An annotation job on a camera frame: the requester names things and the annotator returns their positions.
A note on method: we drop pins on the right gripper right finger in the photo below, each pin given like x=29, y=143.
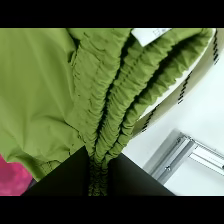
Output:
x=133, y=181

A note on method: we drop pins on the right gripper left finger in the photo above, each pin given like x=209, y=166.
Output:
x=66, y=180

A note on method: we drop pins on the green pants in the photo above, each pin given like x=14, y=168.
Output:
x=40, y=100

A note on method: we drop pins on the silver frame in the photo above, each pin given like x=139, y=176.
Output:
x=173, y=156

